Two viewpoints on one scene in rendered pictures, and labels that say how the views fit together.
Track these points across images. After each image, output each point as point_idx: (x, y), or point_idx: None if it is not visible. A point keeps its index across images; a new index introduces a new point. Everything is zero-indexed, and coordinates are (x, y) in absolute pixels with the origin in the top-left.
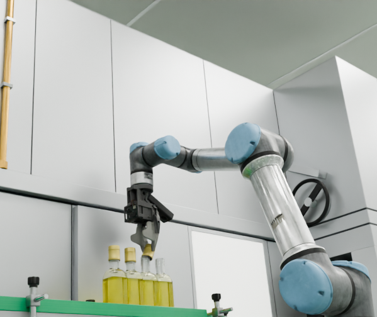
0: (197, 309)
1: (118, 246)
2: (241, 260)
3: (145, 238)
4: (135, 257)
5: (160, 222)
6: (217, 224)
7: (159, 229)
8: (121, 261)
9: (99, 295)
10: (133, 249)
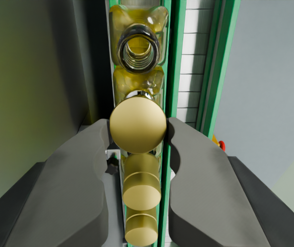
0: (237, 15)
1: (157, 231)
2: None
3: (97, 173)
4: (155, 165)
5: None
6: None
7: (252, 174)
8: None
9: (59, 145)
10: (160, 191)
